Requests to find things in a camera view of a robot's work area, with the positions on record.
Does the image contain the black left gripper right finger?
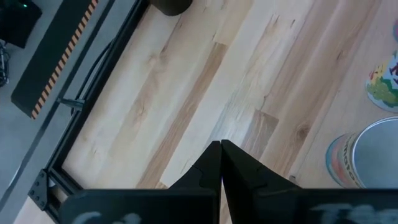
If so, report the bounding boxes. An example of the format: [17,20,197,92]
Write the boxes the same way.
[221,139,398,224]

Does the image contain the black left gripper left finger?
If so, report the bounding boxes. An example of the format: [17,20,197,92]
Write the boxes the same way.
[58,141,222,224]

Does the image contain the tomatoes can blue label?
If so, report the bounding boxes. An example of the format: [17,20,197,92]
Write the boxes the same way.
[325,116,398,189]

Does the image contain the mixed vegetables can white label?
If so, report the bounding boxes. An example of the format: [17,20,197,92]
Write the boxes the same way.
[365,51,398,113]

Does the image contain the black ramp orange hazard stripes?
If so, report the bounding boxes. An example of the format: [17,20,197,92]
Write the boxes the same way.
[11,0,100,121]

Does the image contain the black plant pot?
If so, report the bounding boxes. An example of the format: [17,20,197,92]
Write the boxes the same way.
[149,0,193,17]

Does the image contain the black device box green light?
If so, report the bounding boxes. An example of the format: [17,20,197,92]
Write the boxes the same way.
[0,0,43,49]

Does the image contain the black frame corner bracket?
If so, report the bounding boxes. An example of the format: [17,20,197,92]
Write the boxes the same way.
[27,169,50,212]

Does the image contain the black cable clamp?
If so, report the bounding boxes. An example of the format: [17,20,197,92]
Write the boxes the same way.
[57,97,85,112]

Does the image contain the black cable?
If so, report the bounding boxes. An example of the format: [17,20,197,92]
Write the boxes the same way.
[70,40,113,116]

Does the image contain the black floor cables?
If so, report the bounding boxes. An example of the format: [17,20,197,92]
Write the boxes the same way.
[0,42,10,88]

